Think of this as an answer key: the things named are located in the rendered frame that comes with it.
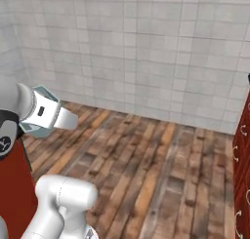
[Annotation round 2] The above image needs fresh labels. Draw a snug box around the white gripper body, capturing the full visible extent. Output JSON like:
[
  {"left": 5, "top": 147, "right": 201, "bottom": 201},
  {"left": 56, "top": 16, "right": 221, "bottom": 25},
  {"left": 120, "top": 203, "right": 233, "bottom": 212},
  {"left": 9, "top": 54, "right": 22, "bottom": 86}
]
[{"left": 53, "top": 106, "right": 79, "bottom": 131}]

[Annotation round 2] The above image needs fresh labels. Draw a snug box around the red cabinet run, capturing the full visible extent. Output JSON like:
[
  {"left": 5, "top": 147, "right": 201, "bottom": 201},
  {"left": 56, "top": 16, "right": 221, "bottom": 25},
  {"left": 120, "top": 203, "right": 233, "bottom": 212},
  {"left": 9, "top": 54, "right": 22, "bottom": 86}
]
[{"left": 0, "top": 137, "right": 39, "bottom": 239}]

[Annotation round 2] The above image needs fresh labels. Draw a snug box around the red patterned cabinet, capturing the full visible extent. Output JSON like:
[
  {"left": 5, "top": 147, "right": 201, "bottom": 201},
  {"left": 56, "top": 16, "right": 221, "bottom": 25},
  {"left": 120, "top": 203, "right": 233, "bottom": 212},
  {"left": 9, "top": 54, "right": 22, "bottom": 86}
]
[{"left": 231, "top": 72, "right": 250, "bottom": 239}]

